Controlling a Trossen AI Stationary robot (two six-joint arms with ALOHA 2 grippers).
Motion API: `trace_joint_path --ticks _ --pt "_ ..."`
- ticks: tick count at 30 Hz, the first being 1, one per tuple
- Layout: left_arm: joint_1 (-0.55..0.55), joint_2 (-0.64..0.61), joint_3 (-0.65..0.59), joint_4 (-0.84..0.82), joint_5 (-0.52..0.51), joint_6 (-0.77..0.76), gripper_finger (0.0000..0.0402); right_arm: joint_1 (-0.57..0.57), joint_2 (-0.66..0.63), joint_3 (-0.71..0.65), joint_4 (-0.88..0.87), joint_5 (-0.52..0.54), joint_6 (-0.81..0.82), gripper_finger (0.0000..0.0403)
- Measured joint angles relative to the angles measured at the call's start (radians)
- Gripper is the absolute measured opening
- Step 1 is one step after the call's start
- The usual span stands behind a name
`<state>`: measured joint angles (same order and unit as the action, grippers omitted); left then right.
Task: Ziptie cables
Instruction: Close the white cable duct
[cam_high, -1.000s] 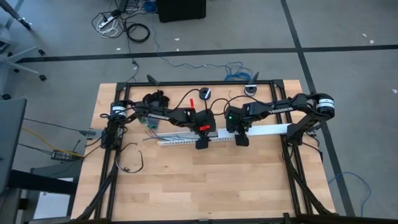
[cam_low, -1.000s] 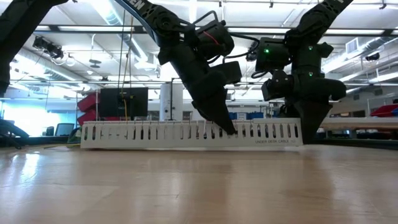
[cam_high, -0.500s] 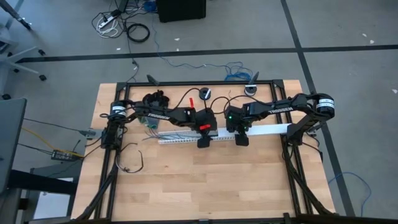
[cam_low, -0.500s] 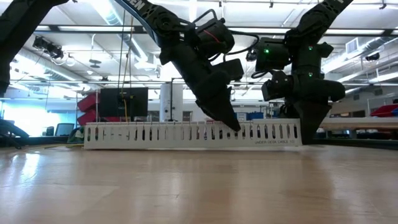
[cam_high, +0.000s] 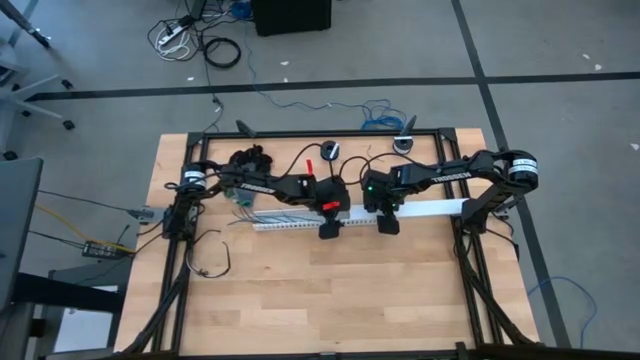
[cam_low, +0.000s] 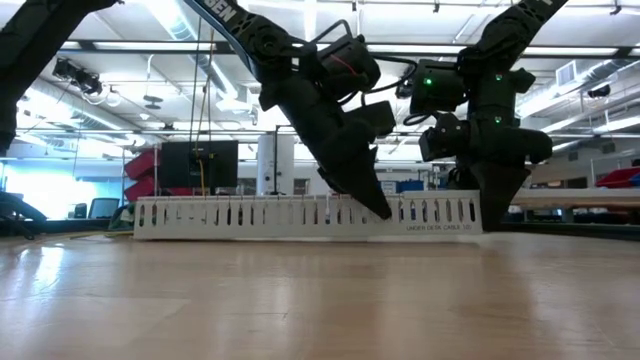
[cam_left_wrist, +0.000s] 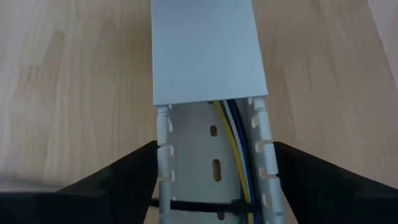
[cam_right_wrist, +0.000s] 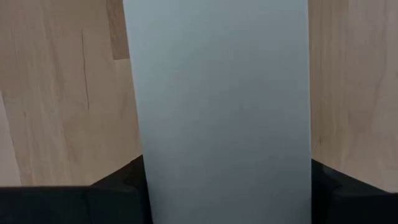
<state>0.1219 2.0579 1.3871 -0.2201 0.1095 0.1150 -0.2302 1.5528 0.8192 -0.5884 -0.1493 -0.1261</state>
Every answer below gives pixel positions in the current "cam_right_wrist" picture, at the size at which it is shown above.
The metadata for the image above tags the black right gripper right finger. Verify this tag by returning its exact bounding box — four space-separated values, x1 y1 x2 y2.
310 158 398 224

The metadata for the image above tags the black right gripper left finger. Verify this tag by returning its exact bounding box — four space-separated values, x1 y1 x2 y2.
0 154 153 224

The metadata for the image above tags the white duct cover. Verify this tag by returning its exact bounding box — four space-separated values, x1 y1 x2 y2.
123 0 313 224

